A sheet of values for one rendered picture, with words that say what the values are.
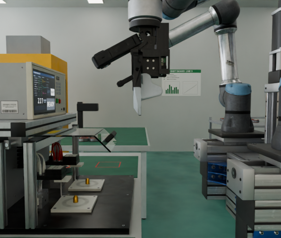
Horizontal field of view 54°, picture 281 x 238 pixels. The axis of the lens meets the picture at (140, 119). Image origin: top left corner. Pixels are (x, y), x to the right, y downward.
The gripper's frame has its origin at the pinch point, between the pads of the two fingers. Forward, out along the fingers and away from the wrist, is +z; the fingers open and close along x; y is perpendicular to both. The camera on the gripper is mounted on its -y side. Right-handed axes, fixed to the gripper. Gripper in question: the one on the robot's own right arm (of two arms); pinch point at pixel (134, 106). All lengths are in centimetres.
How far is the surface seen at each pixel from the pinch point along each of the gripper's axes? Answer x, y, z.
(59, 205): -48, -29, 37
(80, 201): -44, -21, 37
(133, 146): 112, -1, 41
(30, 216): -64, -34, 34
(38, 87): -46, -36, -8
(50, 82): -31.5, -35.9, -10.6
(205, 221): 110, 71, 115
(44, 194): -45, -35, 34
